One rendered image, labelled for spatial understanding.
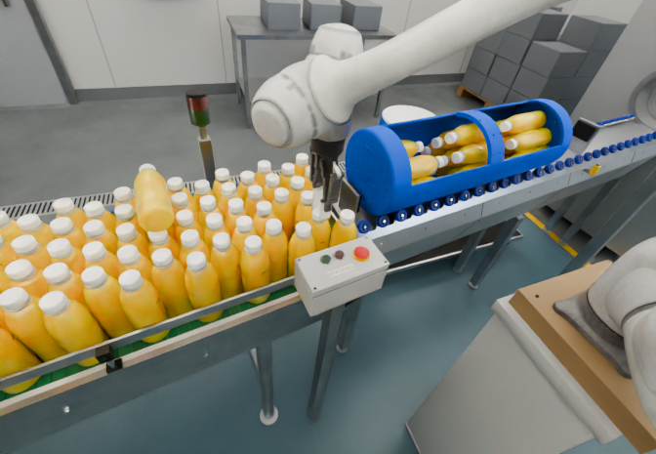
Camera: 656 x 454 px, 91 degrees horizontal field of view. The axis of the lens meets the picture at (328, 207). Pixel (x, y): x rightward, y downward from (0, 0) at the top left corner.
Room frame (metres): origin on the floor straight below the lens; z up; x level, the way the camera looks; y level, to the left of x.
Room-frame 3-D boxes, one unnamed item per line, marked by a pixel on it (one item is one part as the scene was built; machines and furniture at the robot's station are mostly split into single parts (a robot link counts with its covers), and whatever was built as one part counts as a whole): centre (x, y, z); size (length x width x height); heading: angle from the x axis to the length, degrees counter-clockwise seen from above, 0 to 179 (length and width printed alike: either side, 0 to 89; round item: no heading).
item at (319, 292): (0.49, -0.05, 1.05); 0.20 x 0.10 x 0.10; 122
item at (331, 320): (0.49, -0.05, 0.50); 0.04 x 0.04 x 1.00; 32
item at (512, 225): (1.34, -1.00, 0.31); 0.06 x 0.06 x 0.63; 32
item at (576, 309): (0.44, -0.69, 1.08); 0.22 x 0.18 x 0.06; 120
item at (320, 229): (0.64, 0.02, 1.00); 0.07 x 0.07 x 0.19
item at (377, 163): (1.10, -0.48, 1.09); 0.88 x 0.28 x 0.28; 122
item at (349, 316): (0.82, -0.16, 0.31); 0.06 x 0.06 x 0.63; 32
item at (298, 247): (0.57, 0.06, 1.00); 0.07 x 0.07 x 0.19
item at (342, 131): (0.64, 0.02, 1.37); 0.09 x 0.09 x 0.06
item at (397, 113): (1.46, -0.34, 1.03); 0.28 x 0.28 x 0.01
